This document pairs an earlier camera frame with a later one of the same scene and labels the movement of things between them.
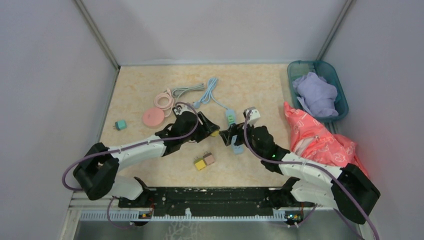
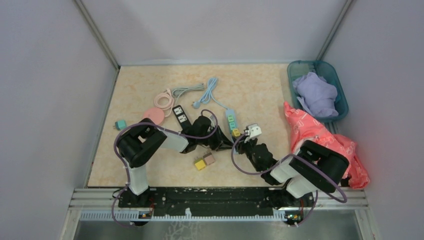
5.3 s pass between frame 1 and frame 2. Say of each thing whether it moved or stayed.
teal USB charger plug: stayed
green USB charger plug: stayed
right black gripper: moved
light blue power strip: stayed
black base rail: stayed
